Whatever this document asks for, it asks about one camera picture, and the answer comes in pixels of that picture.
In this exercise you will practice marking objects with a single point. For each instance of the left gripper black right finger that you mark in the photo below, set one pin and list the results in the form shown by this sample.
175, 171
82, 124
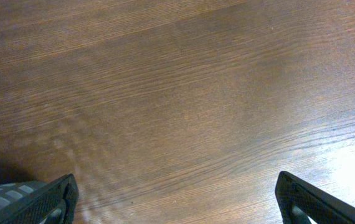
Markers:
301, 202

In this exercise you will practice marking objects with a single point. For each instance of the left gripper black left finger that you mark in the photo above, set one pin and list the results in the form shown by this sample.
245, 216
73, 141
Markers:
53, 203

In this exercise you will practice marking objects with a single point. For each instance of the grey plastic mesh basket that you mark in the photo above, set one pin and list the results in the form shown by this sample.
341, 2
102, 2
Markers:
10, 193

